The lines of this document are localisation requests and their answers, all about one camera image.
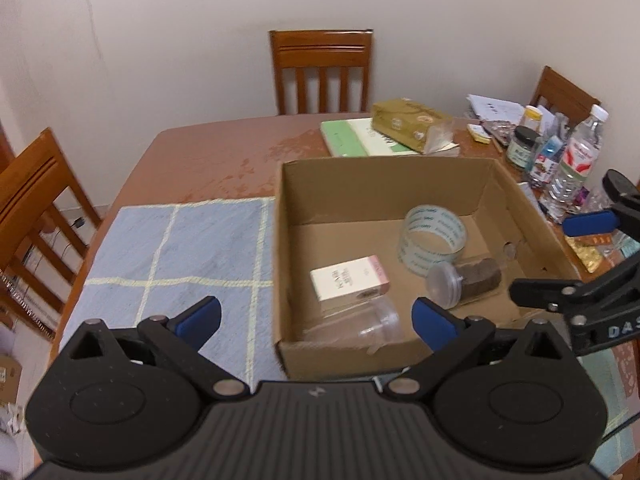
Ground small dark-lidded glass jar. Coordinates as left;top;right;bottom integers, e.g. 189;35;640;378
506;126;538;170

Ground gold blister pack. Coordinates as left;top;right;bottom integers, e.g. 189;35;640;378
564;234;611;274

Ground wooden chair at back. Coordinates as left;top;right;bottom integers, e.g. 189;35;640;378
269;29;374;115

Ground clear plastic jar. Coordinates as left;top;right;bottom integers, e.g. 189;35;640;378
300;296;404;348

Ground small yellow box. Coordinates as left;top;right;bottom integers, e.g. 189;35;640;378
466;124;491;144

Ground clear jar brown contents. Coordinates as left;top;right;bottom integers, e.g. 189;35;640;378
425;257;503;310

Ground clear tape roll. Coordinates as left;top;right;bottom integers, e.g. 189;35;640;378
397;205;468;278

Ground white pink KASI box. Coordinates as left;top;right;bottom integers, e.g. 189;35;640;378
310;255;390;306

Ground gold tissue box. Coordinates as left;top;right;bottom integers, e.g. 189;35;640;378
371;98;454;155

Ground wooden chair at left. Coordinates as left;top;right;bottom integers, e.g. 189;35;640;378
1;128;102;341

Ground yellow-lidded small jar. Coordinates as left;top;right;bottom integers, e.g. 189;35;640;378
518;105;542;132

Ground brown cardboard box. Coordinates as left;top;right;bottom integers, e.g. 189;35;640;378
272;156;584;382

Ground green white book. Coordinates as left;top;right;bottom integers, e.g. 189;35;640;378
320;118;460;157

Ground small blue-capped bottle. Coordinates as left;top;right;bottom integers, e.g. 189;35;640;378
528;134;564;188

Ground stack of white papers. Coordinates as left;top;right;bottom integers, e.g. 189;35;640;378
466;94;524;125

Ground wooden chair at right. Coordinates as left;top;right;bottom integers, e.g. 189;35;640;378
529;65;601;127

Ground cardboard box on floor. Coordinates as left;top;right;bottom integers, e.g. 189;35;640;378
0;356;23;404

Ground wooden chair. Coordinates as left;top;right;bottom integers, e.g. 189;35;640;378
269;29;374;115
1;128;102;341
529;65;601;127

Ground clear water bottle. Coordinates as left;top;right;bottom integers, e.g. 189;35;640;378
539;104;608;224

